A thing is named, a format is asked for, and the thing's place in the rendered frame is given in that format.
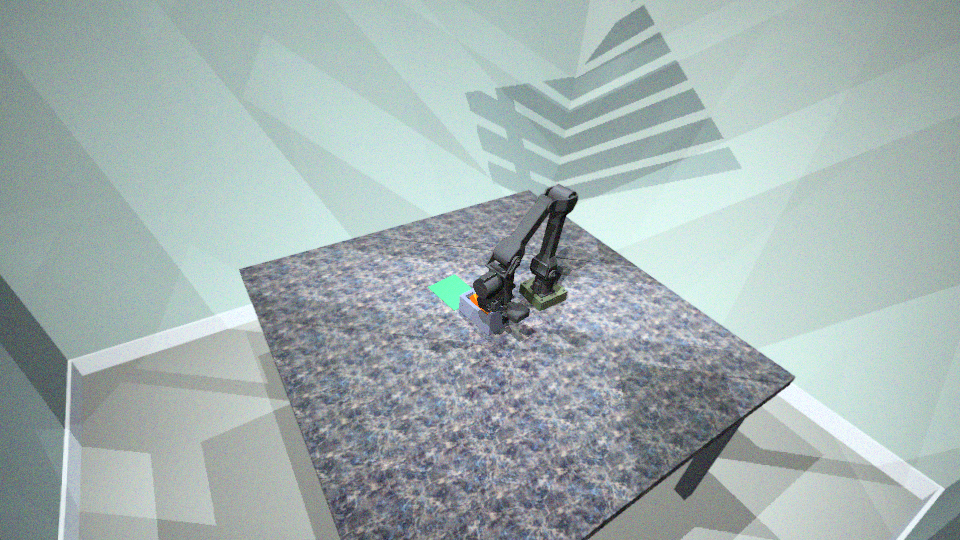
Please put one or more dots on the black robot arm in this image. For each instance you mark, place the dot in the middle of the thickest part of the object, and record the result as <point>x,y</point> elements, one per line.
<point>557,200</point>

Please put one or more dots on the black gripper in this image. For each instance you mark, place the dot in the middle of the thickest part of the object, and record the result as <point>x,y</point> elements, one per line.
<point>513,311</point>

